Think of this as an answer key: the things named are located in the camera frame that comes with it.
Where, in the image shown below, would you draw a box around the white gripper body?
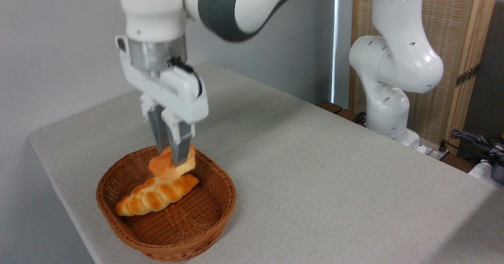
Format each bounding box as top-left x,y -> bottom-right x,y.
120,53 -> 209,123

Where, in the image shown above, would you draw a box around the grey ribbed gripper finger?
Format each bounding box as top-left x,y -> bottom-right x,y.
140,95 -> 170,154
161,110 -> 196,166

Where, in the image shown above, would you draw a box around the round muffin-shaped bread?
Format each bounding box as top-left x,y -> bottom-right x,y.
148,144 -> 196,180

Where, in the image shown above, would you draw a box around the long braided bread loaf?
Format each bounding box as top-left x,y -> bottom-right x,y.
115,173 -> 200,217

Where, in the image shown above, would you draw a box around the silver metal wrist flange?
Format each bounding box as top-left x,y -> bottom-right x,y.
115,35 -> 187,73

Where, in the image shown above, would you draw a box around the brown wicker basket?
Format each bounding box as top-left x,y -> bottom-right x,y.
96,143 -> 237,262

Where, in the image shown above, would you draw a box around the grey tablecloth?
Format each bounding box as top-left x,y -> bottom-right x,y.
28,63 -> 504,264

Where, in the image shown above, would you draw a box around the brown wooden robot stand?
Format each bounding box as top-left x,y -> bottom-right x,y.
317,100 -> 477,174

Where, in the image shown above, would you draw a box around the wooden rattan screen panel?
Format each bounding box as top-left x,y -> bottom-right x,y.
349,0 -> 500,156

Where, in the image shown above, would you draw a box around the dark metal screen hinge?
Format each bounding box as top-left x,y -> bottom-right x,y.
456,64 -> 480,87

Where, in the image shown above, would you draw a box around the white box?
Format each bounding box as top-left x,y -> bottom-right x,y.
468,160 -> 504,190

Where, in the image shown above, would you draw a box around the dark grey box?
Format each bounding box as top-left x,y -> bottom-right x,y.
491,164 -> 504,185

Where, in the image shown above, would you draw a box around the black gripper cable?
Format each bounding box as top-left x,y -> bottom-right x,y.
169,57 -> 203,98

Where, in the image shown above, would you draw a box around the dark tangled cable bundle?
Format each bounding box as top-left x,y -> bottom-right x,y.
450,129 -> 504,166

